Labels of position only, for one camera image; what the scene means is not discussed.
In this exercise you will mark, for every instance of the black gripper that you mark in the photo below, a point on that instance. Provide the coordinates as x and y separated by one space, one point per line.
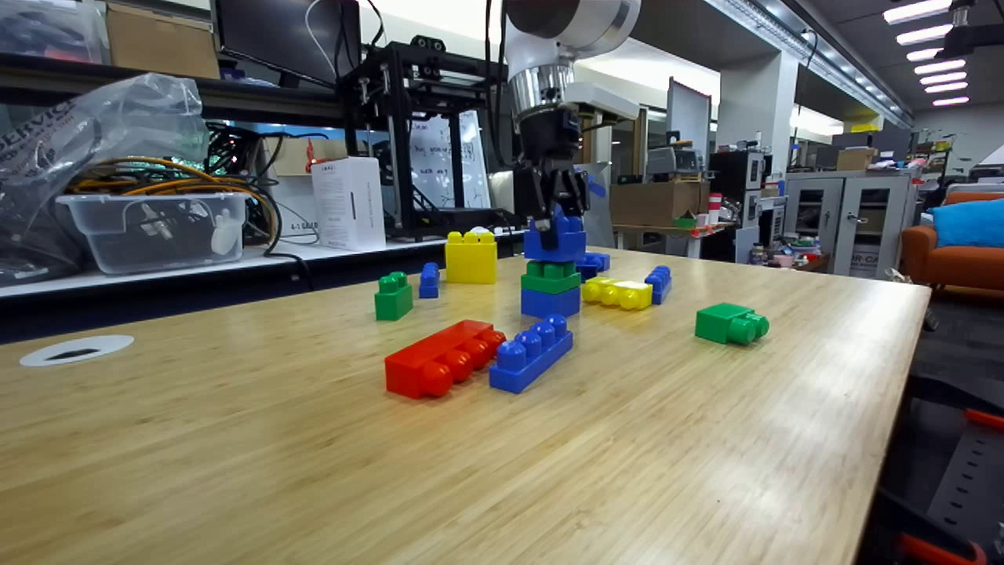
549 138

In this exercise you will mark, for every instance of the blue square toy block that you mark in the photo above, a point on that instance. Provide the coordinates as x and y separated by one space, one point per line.
564 245
549 306

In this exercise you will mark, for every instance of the blue long toy block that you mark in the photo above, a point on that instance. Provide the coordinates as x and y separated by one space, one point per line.
587 267
532 355
660 287
429 281

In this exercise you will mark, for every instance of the large blue toy block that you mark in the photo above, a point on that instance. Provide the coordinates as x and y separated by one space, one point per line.
599 266

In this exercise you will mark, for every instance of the green square toy block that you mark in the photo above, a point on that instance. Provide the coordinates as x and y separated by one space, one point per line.
731 325
394 300
549 281

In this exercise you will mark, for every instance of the yellow long toy block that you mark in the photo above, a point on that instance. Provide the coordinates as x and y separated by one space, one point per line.
471 261
620 297

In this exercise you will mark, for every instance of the red long toy block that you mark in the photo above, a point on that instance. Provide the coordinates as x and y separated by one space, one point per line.
439 365

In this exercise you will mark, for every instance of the brown cardboard box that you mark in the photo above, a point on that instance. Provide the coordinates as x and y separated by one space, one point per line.
660 207
160 41

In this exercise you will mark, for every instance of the white cardboard box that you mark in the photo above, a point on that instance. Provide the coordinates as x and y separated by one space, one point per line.
349 207

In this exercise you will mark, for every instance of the white cabinet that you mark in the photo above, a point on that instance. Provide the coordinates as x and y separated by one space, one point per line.
849 225

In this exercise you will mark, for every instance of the black monitor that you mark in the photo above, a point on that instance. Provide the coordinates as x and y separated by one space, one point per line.
282 36

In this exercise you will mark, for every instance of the orange sofa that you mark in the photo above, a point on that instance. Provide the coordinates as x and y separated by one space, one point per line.
945 272

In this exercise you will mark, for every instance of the clear plastic bin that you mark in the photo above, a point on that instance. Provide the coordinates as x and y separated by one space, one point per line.
157 237

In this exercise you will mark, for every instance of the ceiling light panel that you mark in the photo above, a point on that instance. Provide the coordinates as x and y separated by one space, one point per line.
920 13
927 36

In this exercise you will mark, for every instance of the blue cushion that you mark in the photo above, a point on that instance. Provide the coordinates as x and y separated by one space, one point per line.
973 225

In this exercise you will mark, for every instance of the clear plastic bag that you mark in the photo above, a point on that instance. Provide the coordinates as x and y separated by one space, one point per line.
127 115

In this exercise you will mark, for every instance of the small white table grommet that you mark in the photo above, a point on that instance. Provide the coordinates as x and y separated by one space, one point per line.
76 351

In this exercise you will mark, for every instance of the black 3D printer frame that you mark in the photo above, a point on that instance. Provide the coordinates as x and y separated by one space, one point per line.
395 138

